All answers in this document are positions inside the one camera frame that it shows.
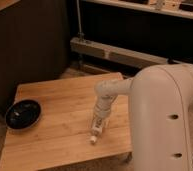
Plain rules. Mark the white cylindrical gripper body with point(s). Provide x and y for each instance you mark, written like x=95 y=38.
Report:
x=103 y=105

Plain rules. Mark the white plastic bottle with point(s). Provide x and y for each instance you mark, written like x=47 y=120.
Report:
x=97 y=127

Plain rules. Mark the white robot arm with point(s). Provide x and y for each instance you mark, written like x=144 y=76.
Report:
x=159 y=98

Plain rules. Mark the black ceramic bowl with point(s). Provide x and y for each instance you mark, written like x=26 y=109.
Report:
x=23 y=114

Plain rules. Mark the grey baseboard heater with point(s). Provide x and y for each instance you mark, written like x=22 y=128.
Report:
x=115 y=54

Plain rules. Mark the vertical metal pipe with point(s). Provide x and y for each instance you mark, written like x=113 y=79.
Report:
x=80 y=32

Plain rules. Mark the wooden shelf with items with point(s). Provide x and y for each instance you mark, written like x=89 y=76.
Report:
x=176 y=8

